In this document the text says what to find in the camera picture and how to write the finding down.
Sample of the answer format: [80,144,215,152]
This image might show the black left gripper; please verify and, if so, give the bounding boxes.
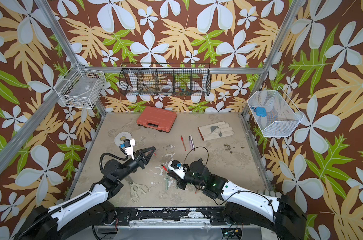
[117,146,154,183]

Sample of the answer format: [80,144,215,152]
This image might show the red gel pen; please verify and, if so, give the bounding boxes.
[180,135,187,151]

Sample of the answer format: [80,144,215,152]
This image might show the brown white marker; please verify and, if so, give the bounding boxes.
[190,135,195,150]

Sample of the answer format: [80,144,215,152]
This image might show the pink marker pen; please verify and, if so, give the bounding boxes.
[188,136,194,150]

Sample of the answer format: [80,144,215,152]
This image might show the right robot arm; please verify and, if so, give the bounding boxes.
[167,160,307,240]

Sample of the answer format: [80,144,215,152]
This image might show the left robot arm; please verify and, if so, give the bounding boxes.
[14,147,156,240]

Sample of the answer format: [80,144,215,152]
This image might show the light green pen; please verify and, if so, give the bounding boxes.
[165,175,169,191]

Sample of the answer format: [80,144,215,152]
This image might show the red plastic tool case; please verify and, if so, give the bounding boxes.
[136,107,177,133]

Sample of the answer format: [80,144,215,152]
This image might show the white tape roll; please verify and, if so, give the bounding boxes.
[114,132,132,147]

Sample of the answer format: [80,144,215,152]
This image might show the white canvas work glove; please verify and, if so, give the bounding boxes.
[198,122,234,141]

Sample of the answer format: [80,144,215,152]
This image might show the blue object in basket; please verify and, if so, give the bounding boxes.
[253,107,267,117]

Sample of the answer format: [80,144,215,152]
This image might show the white mesh basket right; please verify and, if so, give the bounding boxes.
[247,87,304,138]

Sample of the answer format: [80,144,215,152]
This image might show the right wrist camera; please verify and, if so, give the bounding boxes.
[167,160,188,180]

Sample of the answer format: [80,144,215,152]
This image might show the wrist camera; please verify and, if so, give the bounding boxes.
[120,139,136,159]
[167,160,188,180]

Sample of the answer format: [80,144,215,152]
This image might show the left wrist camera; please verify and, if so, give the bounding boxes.
[120,139,136,159]

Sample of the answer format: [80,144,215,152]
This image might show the black camera cable right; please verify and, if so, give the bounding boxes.
[183,146,210,169]

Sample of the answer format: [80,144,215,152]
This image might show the beige handled scissors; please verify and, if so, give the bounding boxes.
[125,176,149,203]

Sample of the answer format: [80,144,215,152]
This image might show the black wire basket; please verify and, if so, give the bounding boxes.
[117,63,212,96]

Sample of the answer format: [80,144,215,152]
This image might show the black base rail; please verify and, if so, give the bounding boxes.
[115,207,226,227]

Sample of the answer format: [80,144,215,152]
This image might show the white wire basket left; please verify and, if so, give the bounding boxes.
[54,64,106,109]

